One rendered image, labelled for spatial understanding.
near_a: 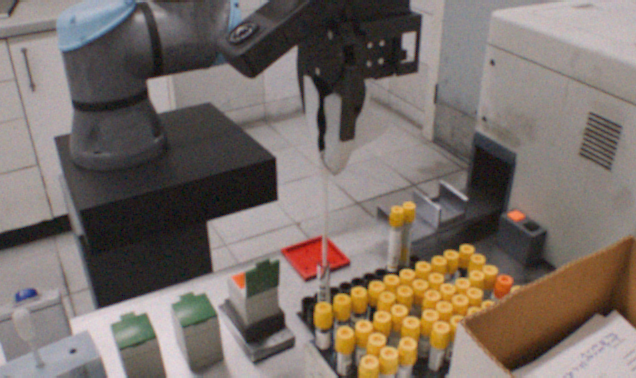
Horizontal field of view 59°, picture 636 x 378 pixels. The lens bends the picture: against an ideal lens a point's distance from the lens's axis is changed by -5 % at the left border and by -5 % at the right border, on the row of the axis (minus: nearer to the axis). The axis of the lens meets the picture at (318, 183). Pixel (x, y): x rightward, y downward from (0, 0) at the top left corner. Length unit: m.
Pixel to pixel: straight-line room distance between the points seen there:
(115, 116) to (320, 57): 0.45
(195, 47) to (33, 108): 1.41
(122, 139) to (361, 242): 0.37
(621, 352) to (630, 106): 0.25
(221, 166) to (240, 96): 2.30
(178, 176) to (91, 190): 0.12
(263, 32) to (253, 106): 2.75
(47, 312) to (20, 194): 1.72
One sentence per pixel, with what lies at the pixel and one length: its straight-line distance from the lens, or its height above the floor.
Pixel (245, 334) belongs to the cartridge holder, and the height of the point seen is 0.90.
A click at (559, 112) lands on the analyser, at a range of 0.74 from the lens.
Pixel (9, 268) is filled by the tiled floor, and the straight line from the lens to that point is 2.42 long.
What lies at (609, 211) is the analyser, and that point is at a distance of 0.73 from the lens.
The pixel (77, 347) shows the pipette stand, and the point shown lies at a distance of 0.57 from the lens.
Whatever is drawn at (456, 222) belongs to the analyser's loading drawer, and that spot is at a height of 0.91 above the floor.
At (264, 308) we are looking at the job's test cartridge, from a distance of 0.64.
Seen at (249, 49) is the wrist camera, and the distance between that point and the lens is 0.44.
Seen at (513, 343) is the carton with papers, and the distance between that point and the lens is 0.58.
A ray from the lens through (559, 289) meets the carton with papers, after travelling 0.59.
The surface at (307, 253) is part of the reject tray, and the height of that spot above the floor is 0.88.
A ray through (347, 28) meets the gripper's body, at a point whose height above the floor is 1.23.
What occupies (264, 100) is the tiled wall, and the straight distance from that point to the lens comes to 3.21.
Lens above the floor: 1.36
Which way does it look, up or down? 31 degrees down
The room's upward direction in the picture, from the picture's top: straight up
